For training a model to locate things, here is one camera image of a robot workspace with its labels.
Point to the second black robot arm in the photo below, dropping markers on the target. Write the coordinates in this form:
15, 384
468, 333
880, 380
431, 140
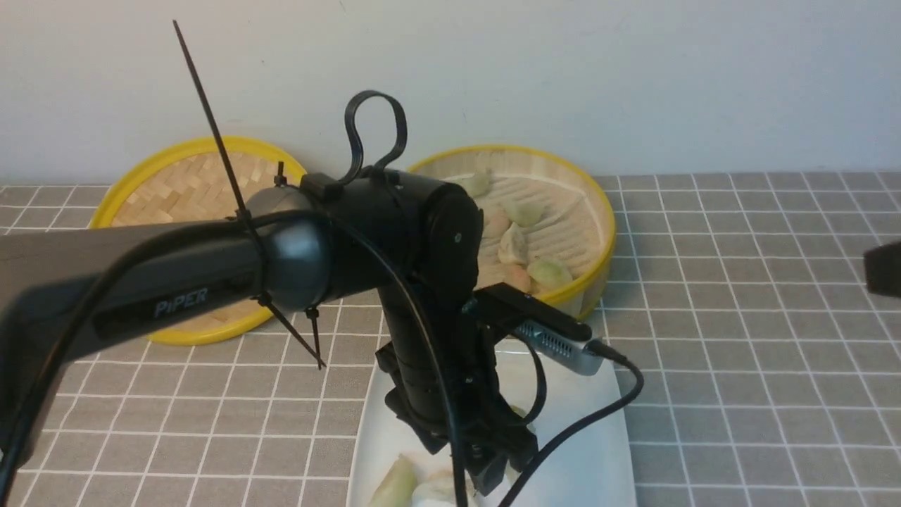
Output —
882, 270

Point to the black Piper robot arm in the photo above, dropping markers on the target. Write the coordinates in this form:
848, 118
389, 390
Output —
415, 240

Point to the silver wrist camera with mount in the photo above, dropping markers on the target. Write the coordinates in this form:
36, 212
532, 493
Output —
549, 331

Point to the yellow rimmed bamboo steamer basket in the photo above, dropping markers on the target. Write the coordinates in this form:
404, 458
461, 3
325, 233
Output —
577, 227

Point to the green dumpling plate bottom left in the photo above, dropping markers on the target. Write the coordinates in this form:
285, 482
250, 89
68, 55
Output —
398, 484

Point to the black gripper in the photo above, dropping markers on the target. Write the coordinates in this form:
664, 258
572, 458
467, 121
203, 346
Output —
447, 391

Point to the pink dumpling steamer front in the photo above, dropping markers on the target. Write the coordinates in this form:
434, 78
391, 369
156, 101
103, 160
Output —
517, 276

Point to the green dumpling steamer top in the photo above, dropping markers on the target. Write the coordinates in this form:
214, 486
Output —
477, 183

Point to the pink dumpling steamer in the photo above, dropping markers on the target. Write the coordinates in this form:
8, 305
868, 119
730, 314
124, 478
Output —
517, 276
496, 222

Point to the green dumpling steamer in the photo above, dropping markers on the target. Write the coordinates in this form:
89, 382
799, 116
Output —
549, 273
477, 183
522, 213

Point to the black zip tie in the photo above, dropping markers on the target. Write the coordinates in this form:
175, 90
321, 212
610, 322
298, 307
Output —
225, 162

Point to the yellow rimmed bamboo steamer lid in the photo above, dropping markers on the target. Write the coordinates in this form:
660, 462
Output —
187, 182

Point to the pink dumpling steamer centre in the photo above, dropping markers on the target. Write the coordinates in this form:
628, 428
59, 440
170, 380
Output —
496, 222

